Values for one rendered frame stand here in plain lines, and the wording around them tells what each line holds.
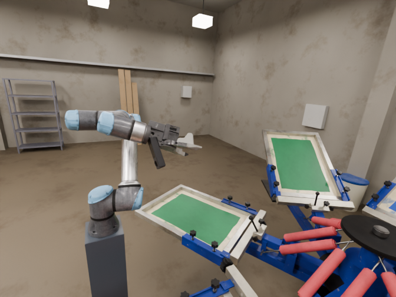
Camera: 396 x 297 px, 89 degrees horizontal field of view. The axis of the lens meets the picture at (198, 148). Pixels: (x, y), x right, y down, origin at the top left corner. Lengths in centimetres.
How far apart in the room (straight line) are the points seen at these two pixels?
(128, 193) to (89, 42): 655
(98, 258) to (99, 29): 680
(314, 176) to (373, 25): 347
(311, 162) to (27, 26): 720
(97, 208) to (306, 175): 168
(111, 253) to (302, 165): 170
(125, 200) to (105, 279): 46
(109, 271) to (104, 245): 18
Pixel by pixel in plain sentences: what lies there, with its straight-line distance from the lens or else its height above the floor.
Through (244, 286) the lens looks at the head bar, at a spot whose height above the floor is 104.
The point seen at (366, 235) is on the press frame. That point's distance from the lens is 132.
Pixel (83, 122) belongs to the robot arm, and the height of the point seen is 181.
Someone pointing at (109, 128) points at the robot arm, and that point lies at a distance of 72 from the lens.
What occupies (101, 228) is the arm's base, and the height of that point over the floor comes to 125.
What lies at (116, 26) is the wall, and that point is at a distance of 753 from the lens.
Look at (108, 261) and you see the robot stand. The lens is 129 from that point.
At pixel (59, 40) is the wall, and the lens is 740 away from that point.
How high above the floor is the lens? 195
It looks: 17 degrees down
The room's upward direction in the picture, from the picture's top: 3 degrees clockwise
